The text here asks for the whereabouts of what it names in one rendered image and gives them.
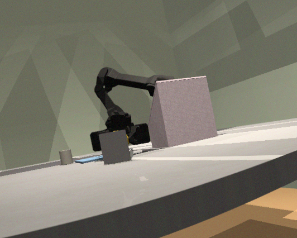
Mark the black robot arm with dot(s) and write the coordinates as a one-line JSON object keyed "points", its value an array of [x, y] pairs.
{"points": [[110, 78]]}

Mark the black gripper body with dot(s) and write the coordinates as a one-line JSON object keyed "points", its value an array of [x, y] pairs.
{"points": [[144, 133]]}

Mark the beige cylinder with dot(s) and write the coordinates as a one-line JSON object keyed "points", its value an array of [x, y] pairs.
{"points": [[66, 157]]}

